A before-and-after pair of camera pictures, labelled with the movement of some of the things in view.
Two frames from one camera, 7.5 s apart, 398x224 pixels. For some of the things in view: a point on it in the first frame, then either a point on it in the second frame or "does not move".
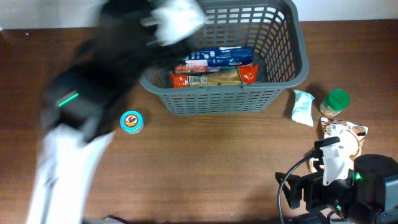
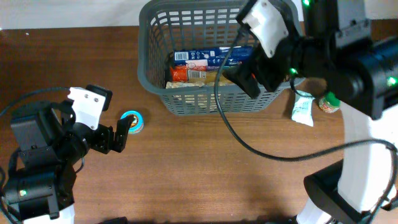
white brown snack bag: (351, 134) to (212, 79)
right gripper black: (312, 185) to (261, 69)
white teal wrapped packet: (302, 108) does not move
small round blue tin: (132, 121) does not move
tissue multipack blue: (223, 56) does not move
